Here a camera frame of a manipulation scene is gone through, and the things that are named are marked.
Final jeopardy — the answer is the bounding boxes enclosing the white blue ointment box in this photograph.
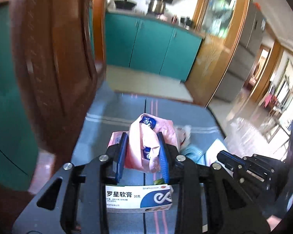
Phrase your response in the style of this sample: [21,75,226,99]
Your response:
[105,184,173,213]

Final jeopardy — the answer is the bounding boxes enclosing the small pink plastic bag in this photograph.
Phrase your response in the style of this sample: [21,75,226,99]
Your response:
[108,113,180,173]

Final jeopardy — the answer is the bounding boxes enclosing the green vegetable leaves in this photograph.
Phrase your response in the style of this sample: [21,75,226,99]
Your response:
[153,179,164,185]

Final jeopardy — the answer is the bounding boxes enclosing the person's right hand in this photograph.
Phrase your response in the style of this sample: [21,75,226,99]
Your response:
[266,215,282,231]

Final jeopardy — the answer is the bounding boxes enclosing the light blue mesh cloth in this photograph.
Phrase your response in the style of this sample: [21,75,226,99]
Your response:
[180,144,206,165]

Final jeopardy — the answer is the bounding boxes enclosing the white plastic bag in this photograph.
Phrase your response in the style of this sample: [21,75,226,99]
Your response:
[174,125,192,151]

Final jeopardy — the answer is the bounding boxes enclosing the silver refrigerator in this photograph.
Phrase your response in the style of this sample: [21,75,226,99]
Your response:
[214,2,266,102]

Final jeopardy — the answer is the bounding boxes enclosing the blue striped seat cloth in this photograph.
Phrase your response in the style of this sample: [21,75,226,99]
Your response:
[71,82,225,233]

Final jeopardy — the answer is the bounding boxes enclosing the black casserole pot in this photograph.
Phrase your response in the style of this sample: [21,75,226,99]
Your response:
[180,17,194,28]

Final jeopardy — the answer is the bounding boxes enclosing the wooden glass door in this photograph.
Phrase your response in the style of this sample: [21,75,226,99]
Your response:
[185,0,250,107]

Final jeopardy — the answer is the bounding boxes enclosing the red canister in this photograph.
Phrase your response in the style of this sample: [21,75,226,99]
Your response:
[171,15,178,24]

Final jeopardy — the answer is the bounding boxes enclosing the carved wooden chair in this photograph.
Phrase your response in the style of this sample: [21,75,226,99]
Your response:
[0,0,106,230]

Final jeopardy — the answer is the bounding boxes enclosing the steel stock pot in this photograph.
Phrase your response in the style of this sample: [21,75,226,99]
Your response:
[147,0,166,15]

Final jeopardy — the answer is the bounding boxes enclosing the black wok pan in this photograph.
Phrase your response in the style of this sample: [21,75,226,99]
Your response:
[114,0,137,10]

